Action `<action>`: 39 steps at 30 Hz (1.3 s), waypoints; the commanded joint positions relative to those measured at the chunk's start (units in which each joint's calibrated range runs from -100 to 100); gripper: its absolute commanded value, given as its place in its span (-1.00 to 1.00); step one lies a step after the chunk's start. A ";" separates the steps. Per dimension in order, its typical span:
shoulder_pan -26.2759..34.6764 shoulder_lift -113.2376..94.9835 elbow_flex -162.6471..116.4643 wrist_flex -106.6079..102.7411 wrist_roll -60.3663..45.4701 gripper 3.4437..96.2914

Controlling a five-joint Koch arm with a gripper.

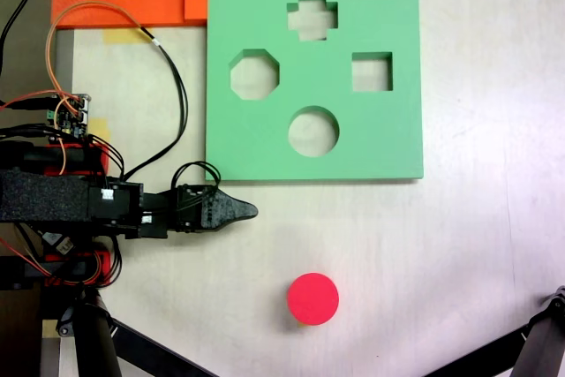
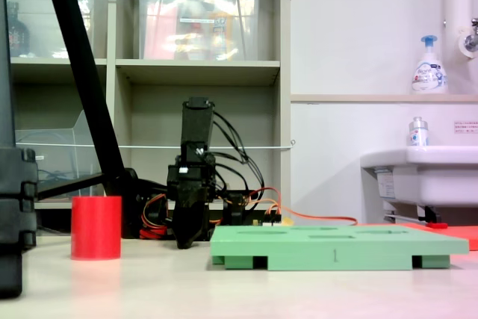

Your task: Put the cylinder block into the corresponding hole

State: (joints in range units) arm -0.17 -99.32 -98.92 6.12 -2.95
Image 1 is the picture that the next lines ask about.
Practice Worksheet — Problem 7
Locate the red cylinder block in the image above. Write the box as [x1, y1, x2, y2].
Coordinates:
[286, 272, 341, 327]

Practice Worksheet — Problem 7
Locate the red base clamp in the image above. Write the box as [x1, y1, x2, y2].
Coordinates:
[45, 141, 110, 176]
[42, 250, 112, 288]

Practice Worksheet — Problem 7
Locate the square yellow tape piece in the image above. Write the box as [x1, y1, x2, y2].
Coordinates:
[89, 117, 112, 143]

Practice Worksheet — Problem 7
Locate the black tripod strut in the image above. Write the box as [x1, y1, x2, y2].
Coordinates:
[423, 322, 531, 377]
[109, 318, 221, 377]

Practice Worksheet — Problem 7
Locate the circuit board with connectors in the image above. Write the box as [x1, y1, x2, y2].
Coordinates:
[45, 93, 93, 140]

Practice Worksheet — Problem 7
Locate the black tripod leg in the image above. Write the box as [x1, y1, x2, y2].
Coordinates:
[511, 284, 565, 377]
[56, 287, 124, 377]

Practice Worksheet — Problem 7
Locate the green shape sorter board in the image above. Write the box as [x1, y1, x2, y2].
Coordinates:
[204, 0, 425, 185]

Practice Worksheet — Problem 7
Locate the long yellow tape strip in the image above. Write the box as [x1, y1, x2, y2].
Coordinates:
[102, 26, 154, 45]

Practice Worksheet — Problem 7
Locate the black gripper motor cable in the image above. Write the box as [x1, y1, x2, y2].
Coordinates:
[170, 160, 222, 201]

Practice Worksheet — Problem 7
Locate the black base motor cable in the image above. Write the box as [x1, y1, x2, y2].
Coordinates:
[87, 134, 125, 176]

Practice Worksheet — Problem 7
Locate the long black looping cable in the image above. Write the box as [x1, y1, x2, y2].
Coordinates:
[120, 23, 191, 182]

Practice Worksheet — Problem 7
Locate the grey cable plug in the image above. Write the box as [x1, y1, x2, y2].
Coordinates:
[41, 230, 75, 257]

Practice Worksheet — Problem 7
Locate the thin red wire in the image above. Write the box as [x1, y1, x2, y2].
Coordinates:
[0, 89, 83, 109]

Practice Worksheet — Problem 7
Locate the thin orange wire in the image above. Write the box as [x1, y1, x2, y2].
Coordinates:
[44, 0, 143, 176]

